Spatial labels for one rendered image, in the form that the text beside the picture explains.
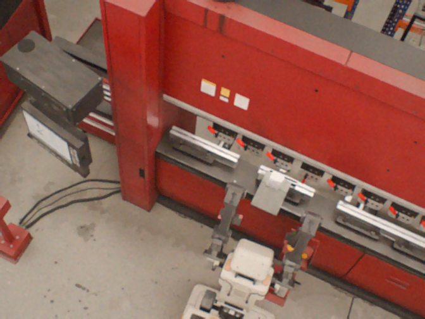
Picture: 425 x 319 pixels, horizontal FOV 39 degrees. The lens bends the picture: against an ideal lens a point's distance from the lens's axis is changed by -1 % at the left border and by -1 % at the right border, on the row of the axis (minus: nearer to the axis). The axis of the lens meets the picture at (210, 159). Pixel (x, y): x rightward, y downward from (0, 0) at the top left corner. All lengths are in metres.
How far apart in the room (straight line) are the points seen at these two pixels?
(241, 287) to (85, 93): 1.37
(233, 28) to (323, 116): 0.69
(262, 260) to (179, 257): 1.53
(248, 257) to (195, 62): 1.11
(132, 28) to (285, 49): 0.76
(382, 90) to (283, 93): 0.56
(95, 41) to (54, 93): 1.50
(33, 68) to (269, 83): 1.23
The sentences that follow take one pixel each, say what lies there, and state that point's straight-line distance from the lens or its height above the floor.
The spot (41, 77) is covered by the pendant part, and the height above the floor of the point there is 1.95.
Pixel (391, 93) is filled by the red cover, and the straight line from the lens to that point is 2.94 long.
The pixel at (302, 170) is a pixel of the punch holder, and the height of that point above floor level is 1.25.
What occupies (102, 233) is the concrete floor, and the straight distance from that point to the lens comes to 4.83.
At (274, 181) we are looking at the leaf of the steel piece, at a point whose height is 1.00.
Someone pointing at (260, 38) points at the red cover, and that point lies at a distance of 2.96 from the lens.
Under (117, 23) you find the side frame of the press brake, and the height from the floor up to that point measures 2.16.
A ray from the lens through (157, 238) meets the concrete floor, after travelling 4.80.
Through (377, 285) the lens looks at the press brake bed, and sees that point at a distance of 4.54.
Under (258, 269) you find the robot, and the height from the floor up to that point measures 1.34.
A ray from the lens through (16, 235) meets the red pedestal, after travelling 4.80.
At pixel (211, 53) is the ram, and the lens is 3.23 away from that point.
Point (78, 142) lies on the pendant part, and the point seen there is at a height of 1.60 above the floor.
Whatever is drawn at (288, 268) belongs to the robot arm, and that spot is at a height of 1.26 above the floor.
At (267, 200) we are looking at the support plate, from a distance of 3.88.
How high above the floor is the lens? 4.47
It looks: 61 degrees down
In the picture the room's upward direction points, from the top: 9 degrees clockwise
